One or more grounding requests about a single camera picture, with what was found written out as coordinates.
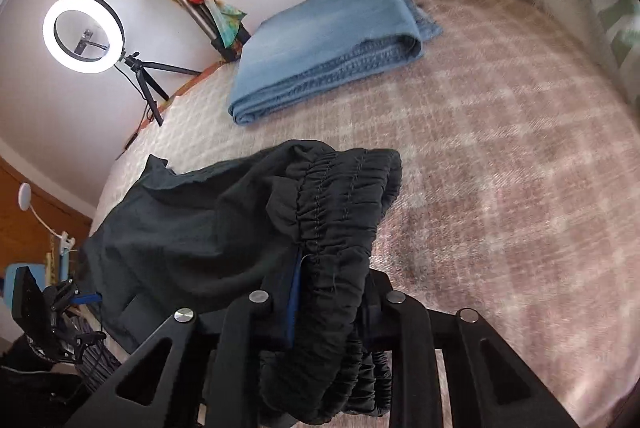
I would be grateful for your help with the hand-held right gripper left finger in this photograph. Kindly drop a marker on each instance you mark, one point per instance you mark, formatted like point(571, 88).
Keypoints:
point(293, 293)

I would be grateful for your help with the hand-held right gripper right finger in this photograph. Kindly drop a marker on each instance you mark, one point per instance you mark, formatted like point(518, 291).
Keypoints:
point(406, 323)

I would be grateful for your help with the black pants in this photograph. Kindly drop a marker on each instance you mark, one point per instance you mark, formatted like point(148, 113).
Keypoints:
point(220, 228)

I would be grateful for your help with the pink checked bed blanket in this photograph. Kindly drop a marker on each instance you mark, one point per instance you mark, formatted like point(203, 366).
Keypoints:
point(500, 168)

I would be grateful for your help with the folded blue blanket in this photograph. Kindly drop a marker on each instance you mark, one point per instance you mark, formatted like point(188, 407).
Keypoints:
point(320, 43)

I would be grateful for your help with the white clip lamp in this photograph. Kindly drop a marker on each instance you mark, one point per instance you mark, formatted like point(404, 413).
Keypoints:
point(45, 223)

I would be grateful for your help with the black tripod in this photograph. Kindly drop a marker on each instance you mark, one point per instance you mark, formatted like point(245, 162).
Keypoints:
point(150, 78)

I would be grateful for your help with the dark metal stand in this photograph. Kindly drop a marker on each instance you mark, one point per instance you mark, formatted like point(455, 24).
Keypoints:
point(200, 13)

